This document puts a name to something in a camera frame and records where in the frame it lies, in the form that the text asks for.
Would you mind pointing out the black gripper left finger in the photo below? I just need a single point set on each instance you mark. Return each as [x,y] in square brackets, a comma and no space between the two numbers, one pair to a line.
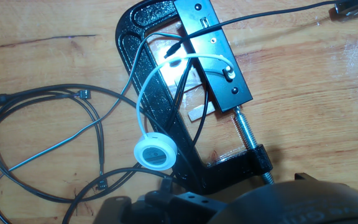
[166,208]

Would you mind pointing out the black round USB device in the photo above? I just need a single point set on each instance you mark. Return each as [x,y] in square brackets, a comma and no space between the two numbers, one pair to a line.
[350,7]

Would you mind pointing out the white round USB device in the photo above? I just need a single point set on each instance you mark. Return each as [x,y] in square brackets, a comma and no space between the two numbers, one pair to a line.
[154,152]

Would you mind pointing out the black docking station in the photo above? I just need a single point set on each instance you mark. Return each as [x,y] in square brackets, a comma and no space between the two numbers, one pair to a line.
[191,18]

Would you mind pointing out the clear tape strip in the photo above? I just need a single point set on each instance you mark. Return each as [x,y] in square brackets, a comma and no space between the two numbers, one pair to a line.
[200,112]

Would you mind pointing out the wooden board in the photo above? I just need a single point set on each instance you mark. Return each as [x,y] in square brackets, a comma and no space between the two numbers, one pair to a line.
[291,124]

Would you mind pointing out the black metal C-clamp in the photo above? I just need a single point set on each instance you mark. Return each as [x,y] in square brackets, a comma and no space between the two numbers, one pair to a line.
[135,62]

